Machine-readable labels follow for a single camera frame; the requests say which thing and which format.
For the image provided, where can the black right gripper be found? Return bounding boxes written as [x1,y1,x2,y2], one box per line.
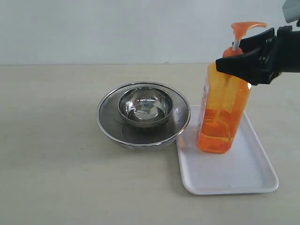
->
[216,25,300,85]

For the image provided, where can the orange dish soap pump bottle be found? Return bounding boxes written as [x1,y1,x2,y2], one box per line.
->
[196,21,268,154]

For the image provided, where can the small stainless steel bowl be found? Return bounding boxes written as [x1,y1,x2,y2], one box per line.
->
[118,86,173,128]

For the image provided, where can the white plastic tray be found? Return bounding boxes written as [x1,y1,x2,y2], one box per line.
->
[176,105,279,195]

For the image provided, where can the large steel mesh strainer basin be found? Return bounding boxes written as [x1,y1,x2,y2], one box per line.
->
[97,82,191,150]

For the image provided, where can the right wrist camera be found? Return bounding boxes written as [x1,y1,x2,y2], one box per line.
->
[282,0,300,27]

